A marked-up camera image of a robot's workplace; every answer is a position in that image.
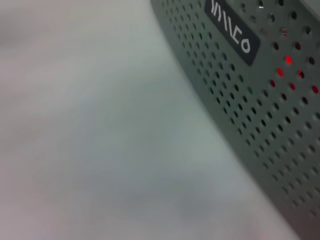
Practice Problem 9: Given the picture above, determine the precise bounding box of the grey perforated plastic storage bin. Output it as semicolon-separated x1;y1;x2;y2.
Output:
149;0;320;240

